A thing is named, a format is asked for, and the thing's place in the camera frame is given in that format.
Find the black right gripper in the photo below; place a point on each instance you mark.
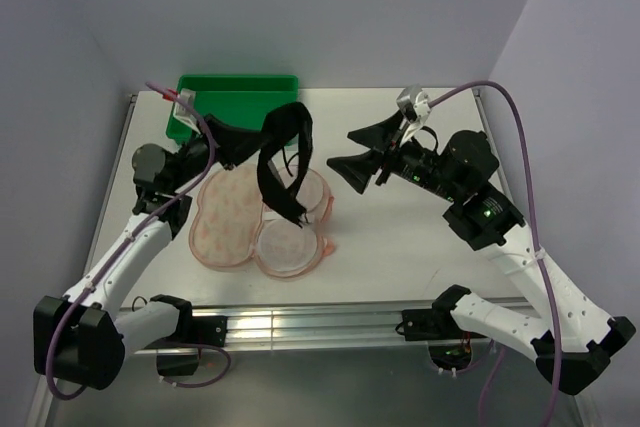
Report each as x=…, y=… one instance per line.
x=378, y=136

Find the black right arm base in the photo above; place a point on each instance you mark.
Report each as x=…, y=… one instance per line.
x=450, y=349

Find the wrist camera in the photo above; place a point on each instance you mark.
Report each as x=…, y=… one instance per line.
x=183, y=109
x=413, y=104

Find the black bra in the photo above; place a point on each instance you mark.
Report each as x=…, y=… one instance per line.
x=288, y=124

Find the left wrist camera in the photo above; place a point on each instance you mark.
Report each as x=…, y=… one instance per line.
x=183, y=109

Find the pink floral mesh laundry bag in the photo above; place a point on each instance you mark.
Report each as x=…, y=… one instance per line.
x=233, y=226

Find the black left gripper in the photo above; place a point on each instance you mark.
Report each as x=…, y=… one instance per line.
x=217, y=150

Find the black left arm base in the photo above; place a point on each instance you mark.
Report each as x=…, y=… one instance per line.
x=202, y=333

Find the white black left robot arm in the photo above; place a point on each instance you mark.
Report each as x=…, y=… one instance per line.
x=80, y=339

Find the green plastic tray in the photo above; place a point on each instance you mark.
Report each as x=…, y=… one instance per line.
x=239, y=100

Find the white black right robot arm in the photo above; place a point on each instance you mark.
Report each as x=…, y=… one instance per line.
x=569, y=332

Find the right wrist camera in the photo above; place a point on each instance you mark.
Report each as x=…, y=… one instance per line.
x=413, y=104

